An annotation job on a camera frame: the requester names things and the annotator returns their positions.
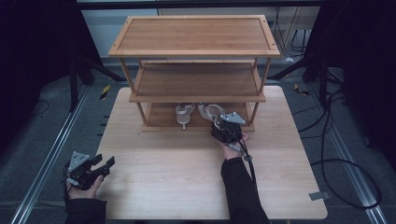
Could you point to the wooden three-tier shelf rack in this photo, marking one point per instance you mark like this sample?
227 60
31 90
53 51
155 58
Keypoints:
196 34

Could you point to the grey tape piece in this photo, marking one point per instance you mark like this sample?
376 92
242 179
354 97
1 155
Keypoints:
319 196

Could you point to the small white object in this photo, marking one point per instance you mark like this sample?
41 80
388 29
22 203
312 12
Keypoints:
289 59

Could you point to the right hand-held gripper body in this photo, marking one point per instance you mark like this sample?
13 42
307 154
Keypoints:
229 129

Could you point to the clear glass cup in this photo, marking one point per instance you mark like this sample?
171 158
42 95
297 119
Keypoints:
184 116

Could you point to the yellow black striped tape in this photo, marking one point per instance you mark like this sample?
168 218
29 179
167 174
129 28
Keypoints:
301 90
105 92

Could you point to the black metal stand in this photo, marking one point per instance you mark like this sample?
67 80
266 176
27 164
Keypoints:
84 71
322 74

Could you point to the person's right hand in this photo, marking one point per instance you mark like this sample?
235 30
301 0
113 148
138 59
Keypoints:
231 152

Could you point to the metal floor rail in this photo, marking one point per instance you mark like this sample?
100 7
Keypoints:
351 161
46 161

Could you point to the person's left hand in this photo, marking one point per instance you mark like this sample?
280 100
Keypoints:
84 193

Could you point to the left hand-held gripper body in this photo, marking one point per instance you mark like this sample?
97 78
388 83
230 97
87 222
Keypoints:
79 169

